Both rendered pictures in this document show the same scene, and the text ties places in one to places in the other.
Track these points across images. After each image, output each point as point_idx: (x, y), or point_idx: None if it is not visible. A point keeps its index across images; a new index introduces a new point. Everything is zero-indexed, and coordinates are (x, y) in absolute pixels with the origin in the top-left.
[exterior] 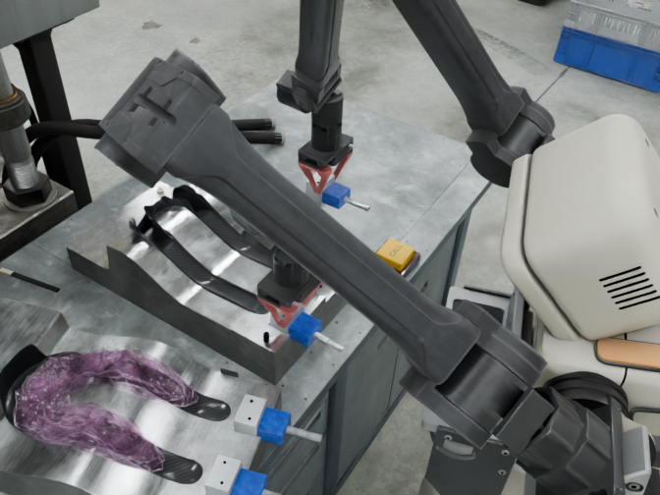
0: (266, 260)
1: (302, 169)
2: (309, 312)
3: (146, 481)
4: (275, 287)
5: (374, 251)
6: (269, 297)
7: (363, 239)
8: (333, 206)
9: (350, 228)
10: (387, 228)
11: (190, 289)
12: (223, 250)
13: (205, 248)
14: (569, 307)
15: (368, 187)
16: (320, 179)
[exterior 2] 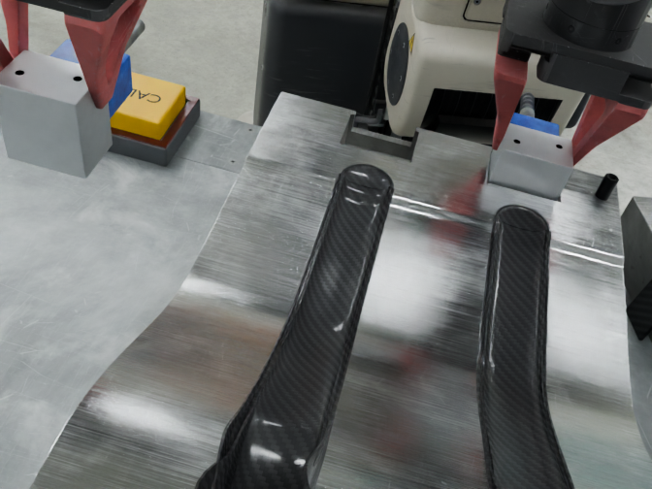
0: (344, 261)
1: (105, 44)
2: (478, 144)
3: None
4: (644, 46)
5: (106, 160)
6: (641, 82)
7: (58, 181)
8: (124, 98)
9: (15, 211)
10: (4, 146)
11: (576, 403)
12: (378, 362)
13: (419, 398)
14: None
15: None
16: (134, 19)
